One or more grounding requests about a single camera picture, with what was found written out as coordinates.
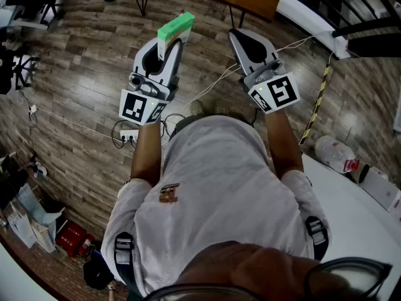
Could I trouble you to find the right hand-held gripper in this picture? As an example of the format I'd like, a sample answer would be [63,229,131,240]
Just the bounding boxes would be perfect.
[227,28,301,115]

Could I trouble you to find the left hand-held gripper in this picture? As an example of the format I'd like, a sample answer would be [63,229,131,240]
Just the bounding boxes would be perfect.
[118,37,185,127]

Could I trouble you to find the green rectangular block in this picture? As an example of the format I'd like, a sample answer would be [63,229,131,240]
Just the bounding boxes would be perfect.
[157,11,195,61]

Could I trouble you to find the person's left forearm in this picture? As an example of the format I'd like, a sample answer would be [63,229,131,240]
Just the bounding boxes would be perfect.
[130,120,162,187]

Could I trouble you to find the person's right forearm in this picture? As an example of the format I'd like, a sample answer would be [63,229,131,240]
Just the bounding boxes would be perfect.
[264,108,305,180]

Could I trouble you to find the red box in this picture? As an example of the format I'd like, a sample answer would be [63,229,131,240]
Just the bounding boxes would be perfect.
[55,220,88,258]

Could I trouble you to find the person's olive shoe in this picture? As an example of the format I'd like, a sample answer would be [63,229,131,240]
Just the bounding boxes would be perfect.
[214,98,233,115]
[189,99,206,117]

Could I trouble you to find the white ledge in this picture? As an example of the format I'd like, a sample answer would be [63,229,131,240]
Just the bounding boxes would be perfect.
[275,0,352,60]

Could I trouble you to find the white power strip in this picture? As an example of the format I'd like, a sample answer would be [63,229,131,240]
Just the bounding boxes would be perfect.
[120,129,140,144]

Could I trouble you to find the yellow black striped tape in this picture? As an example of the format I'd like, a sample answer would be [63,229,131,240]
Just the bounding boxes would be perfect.
[299,63,331,145]

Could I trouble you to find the black metal railing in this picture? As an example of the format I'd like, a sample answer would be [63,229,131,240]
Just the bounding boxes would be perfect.
[313,0,401,58]

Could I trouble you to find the clear plastic bottle red label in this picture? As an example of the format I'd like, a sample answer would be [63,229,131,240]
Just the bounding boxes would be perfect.
[314,135,360,174]

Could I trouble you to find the person's white shirt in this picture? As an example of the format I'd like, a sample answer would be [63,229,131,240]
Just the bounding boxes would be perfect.
[100,114,330,297]

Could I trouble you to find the black chair base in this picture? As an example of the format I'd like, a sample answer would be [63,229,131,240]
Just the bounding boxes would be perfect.
[0,42,41,95]

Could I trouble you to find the white black sneakers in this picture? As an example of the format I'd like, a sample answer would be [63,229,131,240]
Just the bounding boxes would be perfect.
[30,161,48,179]

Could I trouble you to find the dark paper cup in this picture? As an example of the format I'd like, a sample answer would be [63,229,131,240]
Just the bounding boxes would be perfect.
[350,163,371,186]

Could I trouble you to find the pale blue paper bag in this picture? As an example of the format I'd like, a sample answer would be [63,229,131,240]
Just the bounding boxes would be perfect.
[17,182,66,225]

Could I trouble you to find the red fire extinguisher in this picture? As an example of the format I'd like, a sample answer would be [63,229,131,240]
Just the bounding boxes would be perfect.
[78,233,95,257]

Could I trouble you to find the person's head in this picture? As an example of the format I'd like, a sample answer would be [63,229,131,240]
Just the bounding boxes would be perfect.
[175,240,345,301]

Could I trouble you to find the white paper bag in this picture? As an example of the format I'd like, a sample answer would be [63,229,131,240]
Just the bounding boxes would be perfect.
[6,199,57,253]

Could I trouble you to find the black cap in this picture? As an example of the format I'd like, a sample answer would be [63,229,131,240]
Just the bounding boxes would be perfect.
[82,251,114,290]

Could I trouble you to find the person's black eyeglasses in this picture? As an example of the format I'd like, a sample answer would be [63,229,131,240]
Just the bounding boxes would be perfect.
[142,257,394,301]

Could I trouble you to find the black cable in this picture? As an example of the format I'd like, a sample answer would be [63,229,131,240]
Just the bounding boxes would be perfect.
[111,113,185,150]

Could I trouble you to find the long white floor cable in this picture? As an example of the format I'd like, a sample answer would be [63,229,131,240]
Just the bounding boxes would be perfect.
[36,107,123,142]

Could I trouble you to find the grey black backpack strap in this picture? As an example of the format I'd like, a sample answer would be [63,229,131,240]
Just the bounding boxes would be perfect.
[305,215,329,261]
[113,231,136,290]

